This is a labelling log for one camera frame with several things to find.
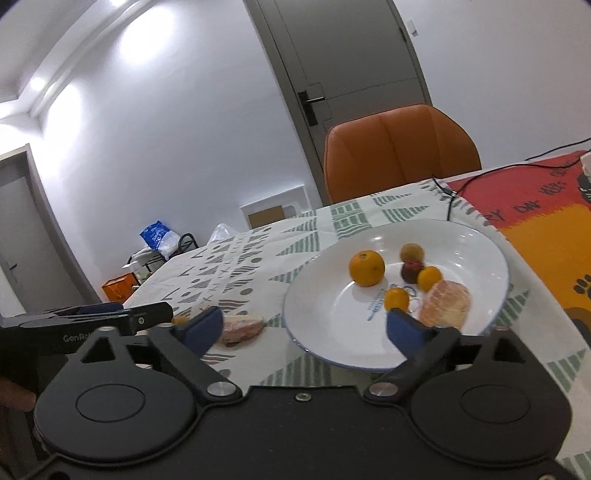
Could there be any small green-brown fruit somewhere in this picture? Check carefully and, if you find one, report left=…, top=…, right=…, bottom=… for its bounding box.
left=400, top=243, right=425, bottom=262

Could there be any black metal rack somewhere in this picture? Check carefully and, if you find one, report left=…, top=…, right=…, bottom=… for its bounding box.
left=124, top=231, right=199, bottom=278

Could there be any black cable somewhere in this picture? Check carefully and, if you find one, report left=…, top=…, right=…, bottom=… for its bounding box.
left=431, top=136, right=591, bottom=222

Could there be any person's left hand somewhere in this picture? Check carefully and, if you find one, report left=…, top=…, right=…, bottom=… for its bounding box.
left=0, top=377, right=37, bottom=412

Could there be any orange leather chair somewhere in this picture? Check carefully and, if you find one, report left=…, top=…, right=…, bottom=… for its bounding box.
left=324, top=104, right=482, bottom=203

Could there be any orange paper bag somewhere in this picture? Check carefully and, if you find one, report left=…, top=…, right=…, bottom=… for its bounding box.
left=102, top=273, right=138, bottom=303

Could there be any blue plastic bag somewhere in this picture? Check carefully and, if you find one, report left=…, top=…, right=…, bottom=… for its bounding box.
left=140, top=221, right=180, bottom=259

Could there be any white light switch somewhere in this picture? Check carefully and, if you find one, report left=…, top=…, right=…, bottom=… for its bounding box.
left=407, top=19, right=418, bottom=37

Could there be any small tangerine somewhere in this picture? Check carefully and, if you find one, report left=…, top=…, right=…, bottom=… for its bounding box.
left=417, top=266, right=443, bottom=293
left=384, top=287, right=411, bottom=312

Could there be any clear plastic bag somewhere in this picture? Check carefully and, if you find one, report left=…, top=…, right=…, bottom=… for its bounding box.
left=207, top=223, right=238, bottom=244

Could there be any red orange cartoon mat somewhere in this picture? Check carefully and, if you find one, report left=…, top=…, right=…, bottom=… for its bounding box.
left=449, top=151, right=590, bottom=338

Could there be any white power adapter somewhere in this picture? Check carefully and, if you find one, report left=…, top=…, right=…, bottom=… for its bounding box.
left=580, top=151, right=591, bottom=181

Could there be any peeled pomelo segment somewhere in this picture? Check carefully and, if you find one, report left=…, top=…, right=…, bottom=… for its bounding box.
left=219, top=315, right=266, bottom=346
left=419, top=280, right=472, bottom=330

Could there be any black door handle lock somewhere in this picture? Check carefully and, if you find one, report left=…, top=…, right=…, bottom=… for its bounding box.
left=297, top=82, right=325, bottom=127

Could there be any peeled pomelo segment back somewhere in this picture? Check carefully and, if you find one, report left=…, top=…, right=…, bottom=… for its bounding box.
left=219, top=315, right=266, bottom=346

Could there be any white ceramic plate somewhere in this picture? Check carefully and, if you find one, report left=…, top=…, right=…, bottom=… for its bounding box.
left=283, top=219, right=510, bottom=372

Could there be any green-brown round fruit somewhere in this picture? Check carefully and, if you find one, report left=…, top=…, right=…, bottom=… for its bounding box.
left=172, top=316, right=190, bottom=325

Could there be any grey door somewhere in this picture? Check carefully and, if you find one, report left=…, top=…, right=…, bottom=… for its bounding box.
left=1, top=146, right=101, bottom=316
left=245, top=0, right=431, bottom=204

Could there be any small red apple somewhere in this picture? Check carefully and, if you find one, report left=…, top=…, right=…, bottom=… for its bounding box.
left=401, top=259, right=425, bottom=284

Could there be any large orange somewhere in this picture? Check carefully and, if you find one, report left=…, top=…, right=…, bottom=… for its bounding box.
left=349, top=250, right=386, bottom=288

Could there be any peeled pomelo segment front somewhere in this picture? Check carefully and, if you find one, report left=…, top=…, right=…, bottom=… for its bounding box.
left=419, top=280, right=472, bottom=330

